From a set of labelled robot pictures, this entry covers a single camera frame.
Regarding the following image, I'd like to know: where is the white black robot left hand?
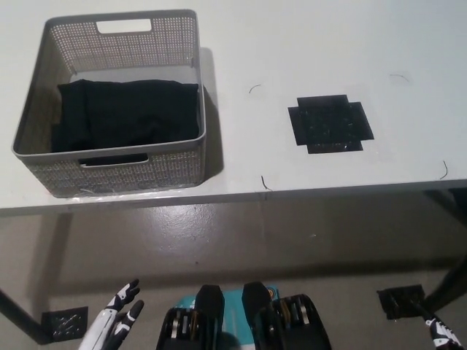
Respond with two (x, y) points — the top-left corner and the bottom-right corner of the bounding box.
(78, 279), (145, 350)

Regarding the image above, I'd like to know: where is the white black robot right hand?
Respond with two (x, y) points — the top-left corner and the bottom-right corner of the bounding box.
(419, 309), (463, 350)

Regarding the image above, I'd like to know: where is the black t-shirt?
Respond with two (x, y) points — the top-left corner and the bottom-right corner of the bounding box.
(50, 78), (201, 168)

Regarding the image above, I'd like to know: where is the clear tape strip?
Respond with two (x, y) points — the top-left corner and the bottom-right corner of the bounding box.
(54, 187), (205, 201)

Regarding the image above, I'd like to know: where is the grey perforated plastic basket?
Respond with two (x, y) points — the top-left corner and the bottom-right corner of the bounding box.
(10, 9), (209, 198)

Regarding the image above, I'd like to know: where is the black tape table patch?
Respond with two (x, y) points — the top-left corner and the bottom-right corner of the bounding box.
(287, 94), (376, 155)

